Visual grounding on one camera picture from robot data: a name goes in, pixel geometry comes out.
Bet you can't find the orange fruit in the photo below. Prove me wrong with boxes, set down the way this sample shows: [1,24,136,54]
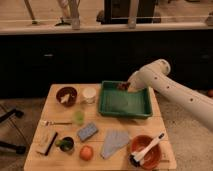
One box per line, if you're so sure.
[79,145,93,161]

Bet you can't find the white paper cup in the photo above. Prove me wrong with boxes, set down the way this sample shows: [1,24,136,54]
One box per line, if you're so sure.
[82,87,96,104]

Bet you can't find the dark grape bunch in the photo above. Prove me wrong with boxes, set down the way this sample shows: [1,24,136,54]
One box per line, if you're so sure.
[117,82,130,91]

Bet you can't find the green plastic tray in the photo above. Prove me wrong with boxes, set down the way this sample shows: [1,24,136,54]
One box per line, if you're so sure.
[98,81,152,119]

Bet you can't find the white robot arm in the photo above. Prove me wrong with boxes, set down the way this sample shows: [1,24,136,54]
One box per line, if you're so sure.
[128,59,213,132]

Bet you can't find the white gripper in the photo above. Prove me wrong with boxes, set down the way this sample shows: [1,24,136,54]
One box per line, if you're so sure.
[128,71,146,92]

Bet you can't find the orange bowl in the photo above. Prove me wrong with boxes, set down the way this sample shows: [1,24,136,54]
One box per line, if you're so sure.
[129,135,162,170]

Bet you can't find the metal fork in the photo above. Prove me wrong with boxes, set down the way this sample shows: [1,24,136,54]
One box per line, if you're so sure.
[40,120,72,126]

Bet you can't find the white dish brush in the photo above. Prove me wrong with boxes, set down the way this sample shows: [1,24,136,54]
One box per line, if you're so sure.
[130,133,164,167]

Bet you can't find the small green cup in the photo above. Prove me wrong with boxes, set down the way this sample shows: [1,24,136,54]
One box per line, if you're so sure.
[73,110,84,125]

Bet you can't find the blue sponge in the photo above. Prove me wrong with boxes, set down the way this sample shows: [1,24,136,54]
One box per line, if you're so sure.
[77,123,98,142]

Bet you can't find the grey folded cloth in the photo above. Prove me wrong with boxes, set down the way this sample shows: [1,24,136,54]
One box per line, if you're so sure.
[100,130,130,159]

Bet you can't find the dark cup with greens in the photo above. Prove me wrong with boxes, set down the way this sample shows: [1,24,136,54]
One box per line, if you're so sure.
[55,137,74,153]

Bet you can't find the black office chair base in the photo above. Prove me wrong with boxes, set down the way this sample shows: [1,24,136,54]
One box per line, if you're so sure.
[0,104,27,155]

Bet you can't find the wooden block eraser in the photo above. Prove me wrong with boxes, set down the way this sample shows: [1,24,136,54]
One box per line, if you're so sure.
[36,130,58,155]

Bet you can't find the dark brown bowl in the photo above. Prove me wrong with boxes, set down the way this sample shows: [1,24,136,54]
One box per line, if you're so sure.
[56,87,78,107]

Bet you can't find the white item in bowl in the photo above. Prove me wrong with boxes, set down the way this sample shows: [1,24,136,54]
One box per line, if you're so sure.
[60,94,70,103]

